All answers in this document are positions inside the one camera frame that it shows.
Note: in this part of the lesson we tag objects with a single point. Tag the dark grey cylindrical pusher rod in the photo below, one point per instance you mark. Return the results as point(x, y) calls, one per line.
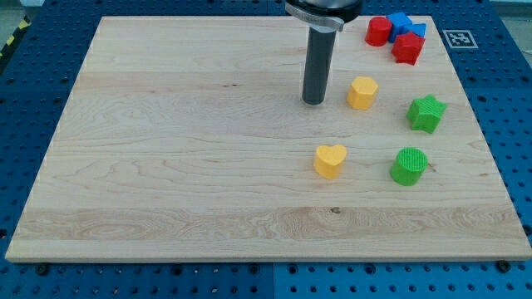
point(317, 65)

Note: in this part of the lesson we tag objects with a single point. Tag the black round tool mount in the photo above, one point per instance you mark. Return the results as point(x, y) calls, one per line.
point(324, 15)

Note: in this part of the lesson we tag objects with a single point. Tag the red star block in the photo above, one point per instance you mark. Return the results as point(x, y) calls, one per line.
point(407, 48)

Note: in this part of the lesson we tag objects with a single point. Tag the blue block behind star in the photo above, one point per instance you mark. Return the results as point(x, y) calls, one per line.
point(418, 29)

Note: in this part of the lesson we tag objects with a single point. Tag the green star block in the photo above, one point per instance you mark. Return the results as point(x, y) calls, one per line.
point(425, 113)

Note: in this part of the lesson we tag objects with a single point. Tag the red cylinder block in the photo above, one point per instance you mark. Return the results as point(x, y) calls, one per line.
point(378, 31)

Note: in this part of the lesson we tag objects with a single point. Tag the blue cube block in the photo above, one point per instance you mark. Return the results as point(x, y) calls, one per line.
point(399, 22)

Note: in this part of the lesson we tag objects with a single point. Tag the yellow hexagon block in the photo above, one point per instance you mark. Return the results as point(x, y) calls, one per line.
point(362, 93)

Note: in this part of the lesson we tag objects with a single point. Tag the yellow heart block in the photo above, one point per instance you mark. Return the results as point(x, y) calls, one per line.
point(328, 160)

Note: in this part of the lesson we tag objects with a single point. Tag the fiducial marker tag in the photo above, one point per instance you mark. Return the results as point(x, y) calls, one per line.
point(459, 39)

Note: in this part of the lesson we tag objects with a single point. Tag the green cylinder block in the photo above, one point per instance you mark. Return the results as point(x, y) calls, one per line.
point(409, 165)

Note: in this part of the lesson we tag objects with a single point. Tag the wooden board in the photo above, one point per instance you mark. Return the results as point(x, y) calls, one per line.
point(184, 139)

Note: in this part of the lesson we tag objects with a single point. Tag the yellow black hazard tape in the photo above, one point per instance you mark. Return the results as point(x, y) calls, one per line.
point(16, 37)

